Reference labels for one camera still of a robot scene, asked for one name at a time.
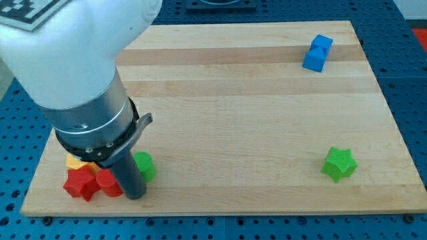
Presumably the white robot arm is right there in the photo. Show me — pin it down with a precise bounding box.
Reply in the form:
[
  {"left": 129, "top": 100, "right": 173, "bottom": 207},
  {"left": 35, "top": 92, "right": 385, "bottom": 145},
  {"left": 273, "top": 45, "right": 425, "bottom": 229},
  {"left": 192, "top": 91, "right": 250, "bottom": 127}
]
[{"left": 1, "top": 0, "right": 162, "bottom": 161}]

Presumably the yellow block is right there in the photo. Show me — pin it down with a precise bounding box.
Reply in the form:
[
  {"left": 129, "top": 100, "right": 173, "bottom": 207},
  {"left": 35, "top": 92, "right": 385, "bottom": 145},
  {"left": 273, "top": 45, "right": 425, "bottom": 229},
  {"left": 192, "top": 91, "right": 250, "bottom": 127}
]
[{"left": 65, "top": 153, "right": 99, "bottom": 175}]

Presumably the wooden board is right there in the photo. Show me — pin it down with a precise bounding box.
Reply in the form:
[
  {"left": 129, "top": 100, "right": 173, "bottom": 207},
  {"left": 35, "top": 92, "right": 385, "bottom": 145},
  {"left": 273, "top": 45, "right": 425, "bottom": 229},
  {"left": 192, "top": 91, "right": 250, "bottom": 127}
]
[{"left": 21, "top": 21, "right": 426, "bottom": 217}]

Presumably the red star block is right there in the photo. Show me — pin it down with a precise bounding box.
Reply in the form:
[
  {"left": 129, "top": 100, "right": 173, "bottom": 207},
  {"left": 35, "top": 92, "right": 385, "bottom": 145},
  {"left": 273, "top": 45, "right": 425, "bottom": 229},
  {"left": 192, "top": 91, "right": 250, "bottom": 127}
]
[{"left": 63, "top": 166, "right": 100, "bottom": 202}]

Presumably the green cylinder block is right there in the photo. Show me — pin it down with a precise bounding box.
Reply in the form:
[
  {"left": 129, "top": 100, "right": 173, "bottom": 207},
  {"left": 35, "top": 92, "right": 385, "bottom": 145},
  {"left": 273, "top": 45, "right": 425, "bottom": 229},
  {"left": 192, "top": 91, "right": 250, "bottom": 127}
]
[{"left": 133, "top": 151, "right": 157, "bottom": 183}]

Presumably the black white fiducial tag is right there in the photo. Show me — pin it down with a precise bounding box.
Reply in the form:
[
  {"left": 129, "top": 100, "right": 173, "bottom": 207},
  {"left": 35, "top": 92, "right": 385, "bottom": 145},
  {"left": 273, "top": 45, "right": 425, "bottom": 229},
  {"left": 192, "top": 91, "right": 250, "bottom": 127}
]
[{"left": 0, "top": 0, "right": 69, "bottom": 31}]

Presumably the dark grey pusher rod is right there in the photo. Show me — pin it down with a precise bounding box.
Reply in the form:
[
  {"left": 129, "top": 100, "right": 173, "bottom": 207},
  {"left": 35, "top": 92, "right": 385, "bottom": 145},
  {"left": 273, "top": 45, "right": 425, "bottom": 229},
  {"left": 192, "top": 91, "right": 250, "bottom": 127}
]
[{"left": 110, "top": 151, "right": 147, "bottom": 200}]

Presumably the green star block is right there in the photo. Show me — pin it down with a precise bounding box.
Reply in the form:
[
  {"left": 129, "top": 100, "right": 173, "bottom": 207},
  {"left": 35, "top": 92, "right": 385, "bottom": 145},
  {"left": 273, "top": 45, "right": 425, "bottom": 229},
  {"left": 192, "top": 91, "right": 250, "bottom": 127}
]
[{"left": 321, "top": 147, "right": 358, "bottom": 183}]

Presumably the red cylinder block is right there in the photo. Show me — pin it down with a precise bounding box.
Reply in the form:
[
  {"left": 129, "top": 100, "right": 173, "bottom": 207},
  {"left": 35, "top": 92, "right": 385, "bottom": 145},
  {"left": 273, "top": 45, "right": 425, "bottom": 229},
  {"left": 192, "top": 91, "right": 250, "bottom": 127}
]
[{"left": 96, "top": 169, "right": 123, "bottom": 197}]

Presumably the blue cube block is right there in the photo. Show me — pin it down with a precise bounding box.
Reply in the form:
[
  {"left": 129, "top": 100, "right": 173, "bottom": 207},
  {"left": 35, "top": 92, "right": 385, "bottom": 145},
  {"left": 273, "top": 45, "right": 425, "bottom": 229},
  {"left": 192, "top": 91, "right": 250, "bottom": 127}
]
[{"left": 302, "top": 35, "right": 334, "bottom": 73}]

